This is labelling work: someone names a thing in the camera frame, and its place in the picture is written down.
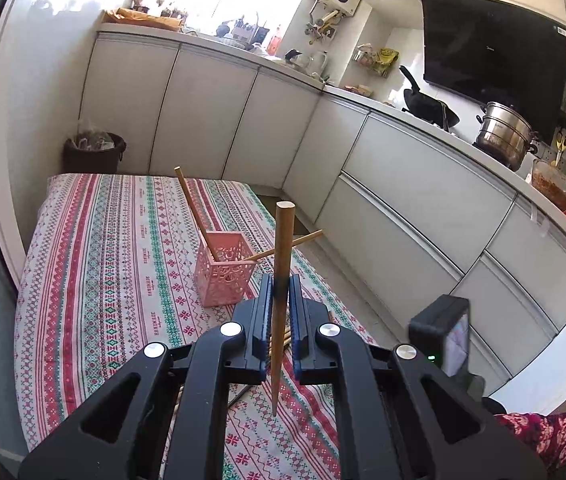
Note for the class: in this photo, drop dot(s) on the black wok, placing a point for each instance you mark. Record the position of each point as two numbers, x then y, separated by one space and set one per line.
425 105

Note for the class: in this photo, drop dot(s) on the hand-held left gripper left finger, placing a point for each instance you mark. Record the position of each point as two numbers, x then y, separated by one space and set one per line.
265 320

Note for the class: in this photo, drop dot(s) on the yellow green snack packet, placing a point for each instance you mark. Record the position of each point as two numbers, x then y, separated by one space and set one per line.
386 62

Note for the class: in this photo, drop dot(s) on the black range hood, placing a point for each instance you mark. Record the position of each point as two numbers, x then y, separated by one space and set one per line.
488 45

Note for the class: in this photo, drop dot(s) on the yellow bag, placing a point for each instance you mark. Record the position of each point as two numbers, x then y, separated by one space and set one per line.
148 19

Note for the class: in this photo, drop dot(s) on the pink plastic utensil basket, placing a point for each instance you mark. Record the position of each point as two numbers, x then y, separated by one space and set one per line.
223 280

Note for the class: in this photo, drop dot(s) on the glass bowl of brown food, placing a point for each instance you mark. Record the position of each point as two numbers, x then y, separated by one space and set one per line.
553 187

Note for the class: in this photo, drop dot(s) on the red bottle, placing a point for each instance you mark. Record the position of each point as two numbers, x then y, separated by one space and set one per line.
274 40

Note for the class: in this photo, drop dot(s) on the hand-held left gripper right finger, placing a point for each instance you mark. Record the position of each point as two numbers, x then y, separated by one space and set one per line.
295 320

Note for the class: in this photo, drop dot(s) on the stainless steel steamer pot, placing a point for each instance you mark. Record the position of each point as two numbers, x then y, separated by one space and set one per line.
505 135

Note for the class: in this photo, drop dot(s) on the floral patterned clothing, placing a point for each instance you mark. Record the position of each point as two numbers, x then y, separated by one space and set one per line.
553 435

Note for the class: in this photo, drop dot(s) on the dark brown trash bin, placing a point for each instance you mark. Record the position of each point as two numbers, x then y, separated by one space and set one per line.
93 157

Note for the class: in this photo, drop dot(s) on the dish rack with utensils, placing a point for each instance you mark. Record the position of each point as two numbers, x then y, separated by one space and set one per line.
243 32

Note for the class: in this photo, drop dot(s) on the white electric kettle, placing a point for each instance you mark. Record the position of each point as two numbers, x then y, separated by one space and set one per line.
318 62

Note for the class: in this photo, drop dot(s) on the white lower kitchen cabinets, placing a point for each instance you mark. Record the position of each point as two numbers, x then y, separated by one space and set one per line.
413 170

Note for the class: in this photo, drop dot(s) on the red green patterned tablecloth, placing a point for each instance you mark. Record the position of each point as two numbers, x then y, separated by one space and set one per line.
113 260

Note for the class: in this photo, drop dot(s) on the wooden chopstick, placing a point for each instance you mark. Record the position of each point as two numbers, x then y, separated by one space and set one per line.
193 205
308 237
287 337
283 240

